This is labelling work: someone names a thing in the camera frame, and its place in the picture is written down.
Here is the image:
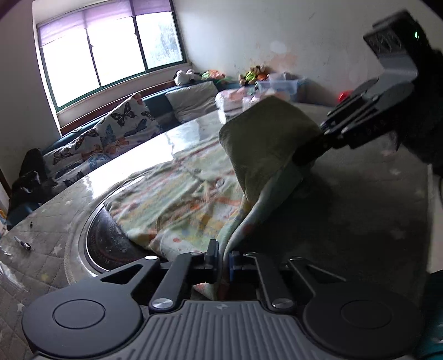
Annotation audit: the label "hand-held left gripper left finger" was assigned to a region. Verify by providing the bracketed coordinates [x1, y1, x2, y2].
[100, 239, 221, 309]

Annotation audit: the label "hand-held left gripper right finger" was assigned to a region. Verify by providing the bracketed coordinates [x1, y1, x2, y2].
[228, 251, 347, 309]

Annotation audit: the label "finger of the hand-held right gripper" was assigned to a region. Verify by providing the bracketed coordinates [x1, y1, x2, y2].
[318, 78, 415, 134]
[292, 93, 415, 167]

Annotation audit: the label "pale green floral children's jacket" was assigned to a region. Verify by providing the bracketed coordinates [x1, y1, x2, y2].
[103, 95, 323, 302]

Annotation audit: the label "clear plastic storage box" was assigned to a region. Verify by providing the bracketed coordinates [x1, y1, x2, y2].
[255, 72, 306, 102]

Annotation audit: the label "pink tissue pack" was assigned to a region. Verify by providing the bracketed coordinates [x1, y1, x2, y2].
[215, 88, 257, 115]

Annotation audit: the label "brown plush toys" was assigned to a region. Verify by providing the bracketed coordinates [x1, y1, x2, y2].
[238, 65, 269, 87]

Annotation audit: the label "round black induction cooktop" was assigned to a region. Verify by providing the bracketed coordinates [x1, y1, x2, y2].
[84, 204, 163, 271]

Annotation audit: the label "plain grey pillow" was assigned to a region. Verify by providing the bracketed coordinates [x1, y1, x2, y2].
[165, 81, 219, 124]

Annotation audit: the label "panda plush toy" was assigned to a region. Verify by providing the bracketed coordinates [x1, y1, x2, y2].
[172, 69, 202, 86]

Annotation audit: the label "large butterfly print pillow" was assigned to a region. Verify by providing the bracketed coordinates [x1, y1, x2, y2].
[95, 93, 164, 157]

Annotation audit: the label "blue corner sofa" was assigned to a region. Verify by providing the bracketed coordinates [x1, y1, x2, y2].
[6, 78, 243, 225]

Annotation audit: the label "long butterfly print pillow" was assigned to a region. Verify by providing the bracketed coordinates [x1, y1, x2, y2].
[42, 130, 105, 181]

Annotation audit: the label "black bag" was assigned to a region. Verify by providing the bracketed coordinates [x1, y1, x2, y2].
[10, 148, 53, 209]

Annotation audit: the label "clear plastic food container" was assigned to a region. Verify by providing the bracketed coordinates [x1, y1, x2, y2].
[0, 242, 22, 289]

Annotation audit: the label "window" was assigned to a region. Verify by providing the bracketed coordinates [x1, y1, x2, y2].
[33, 0, 190, 112]

